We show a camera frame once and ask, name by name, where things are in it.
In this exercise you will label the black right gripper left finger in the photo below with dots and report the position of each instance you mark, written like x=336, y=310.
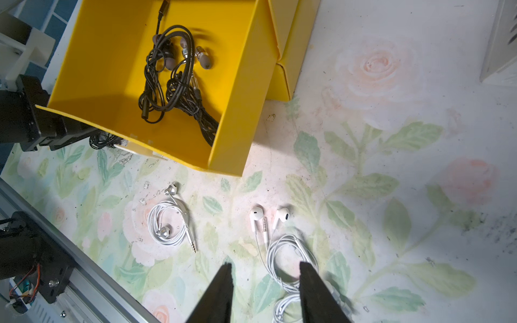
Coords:
x=215, y=305

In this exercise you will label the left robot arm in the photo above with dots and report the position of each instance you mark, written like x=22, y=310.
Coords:
x=26, y=250

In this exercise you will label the yellow drawer cabinet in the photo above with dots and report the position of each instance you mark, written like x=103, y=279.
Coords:
x=246, y=52

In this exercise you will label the small black wired earphones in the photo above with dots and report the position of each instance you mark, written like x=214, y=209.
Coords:
x=183, y=91

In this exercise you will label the white perforated file organizer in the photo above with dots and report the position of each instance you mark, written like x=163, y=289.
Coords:
x=499, y=65

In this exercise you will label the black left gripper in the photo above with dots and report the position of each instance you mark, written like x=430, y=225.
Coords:
x=24, y=123

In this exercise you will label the black earphones large coil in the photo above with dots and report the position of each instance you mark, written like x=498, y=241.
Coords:
x=158, y=66

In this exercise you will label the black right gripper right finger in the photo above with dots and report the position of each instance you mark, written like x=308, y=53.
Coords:
x=317, y=303

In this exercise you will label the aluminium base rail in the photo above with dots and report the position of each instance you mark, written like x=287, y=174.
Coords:
x=91, y=294

